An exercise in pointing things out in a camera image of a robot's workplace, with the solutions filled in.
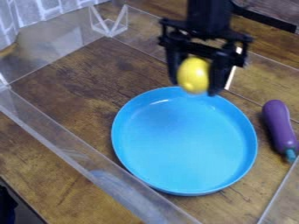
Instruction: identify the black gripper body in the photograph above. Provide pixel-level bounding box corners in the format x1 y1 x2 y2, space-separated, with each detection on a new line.
157 18 252 67

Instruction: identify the yellow lemon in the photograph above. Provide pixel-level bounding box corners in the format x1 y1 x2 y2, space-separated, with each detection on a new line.
176 57 209 95

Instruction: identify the clear acrylic enclosure wall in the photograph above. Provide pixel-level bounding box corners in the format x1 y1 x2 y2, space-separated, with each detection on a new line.
0 0 299 224

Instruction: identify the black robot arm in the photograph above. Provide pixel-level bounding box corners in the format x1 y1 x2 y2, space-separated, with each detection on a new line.
157 0 252 96

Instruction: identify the blue round tray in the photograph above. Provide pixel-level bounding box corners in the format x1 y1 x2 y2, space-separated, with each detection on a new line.
110 87 257 196

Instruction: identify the purple toy eggplant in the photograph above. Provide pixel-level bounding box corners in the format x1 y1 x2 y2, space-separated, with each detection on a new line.
261 100 297 163

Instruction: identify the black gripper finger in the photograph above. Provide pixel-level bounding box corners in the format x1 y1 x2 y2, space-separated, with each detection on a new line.
208 50 236 96
165 31 189 85

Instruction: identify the clear acrylic corner bracket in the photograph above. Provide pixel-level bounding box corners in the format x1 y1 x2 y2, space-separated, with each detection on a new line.
88 0 128 38

